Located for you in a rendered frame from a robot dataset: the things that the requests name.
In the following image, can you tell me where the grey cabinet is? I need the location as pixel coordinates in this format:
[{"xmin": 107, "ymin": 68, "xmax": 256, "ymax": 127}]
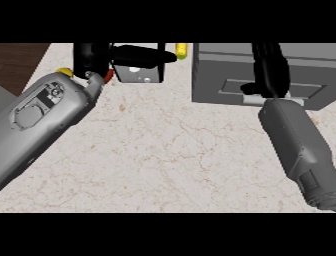
[{"xmin": 191, "ymin": 42, "xmax": 336, "ymax": 112}]

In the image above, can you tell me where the yellow-green vegetable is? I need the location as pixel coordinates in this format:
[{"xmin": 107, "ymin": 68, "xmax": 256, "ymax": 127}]
[{"xmin": 174, "ymin": 42, "xmax": 191, "ymax": 61}]

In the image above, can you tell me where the grey drawer front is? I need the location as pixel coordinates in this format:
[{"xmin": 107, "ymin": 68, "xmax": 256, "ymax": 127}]
[{"xmin": 191, "ymin": 53, "xmax": 336, "ymax": 112}]

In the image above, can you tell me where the small red object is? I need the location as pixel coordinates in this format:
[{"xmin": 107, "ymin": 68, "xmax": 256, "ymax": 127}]
[{"xmin": 104, "ymin": 68, "xmax": 115, "ymax": 85}]

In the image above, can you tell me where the small yellow object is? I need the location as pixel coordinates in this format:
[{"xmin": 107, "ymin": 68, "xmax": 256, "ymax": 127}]
[{"xmin": 55, "ymin": 67, "xmax": 76, "ymax": 79}]

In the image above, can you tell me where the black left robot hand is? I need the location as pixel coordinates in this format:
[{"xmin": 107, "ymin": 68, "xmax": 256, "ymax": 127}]
[{"xmin": 73, "ymin": 42, "xmax": 179, "ymax": 81}]

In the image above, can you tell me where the grey box with black edge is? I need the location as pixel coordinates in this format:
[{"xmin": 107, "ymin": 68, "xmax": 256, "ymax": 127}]
[{"xmin": 111, "ymin": 42, "xmax": 169, "ymax": 85}]

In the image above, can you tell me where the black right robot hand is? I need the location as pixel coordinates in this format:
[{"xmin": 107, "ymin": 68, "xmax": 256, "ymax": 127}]
[{"xmin": 239, "ymin": 42, "xmax": 294, "ymax": 100}]

